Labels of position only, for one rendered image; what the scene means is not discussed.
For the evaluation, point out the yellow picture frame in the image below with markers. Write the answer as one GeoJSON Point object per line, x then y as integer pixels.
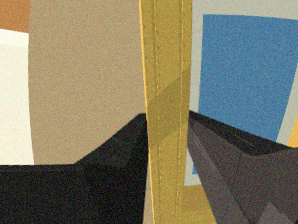
{"type": "Point", "coordinates": [235, 61]}

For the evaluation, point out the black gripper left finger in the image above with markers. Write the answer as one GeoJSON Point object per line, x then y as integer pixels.
{"type": "Point", "coordinates": [107, 186]}

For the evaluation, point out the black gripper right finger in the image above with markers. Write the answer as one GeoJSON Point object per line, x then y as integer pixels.
{"type": "Point", "coordinates": [247, 179]}

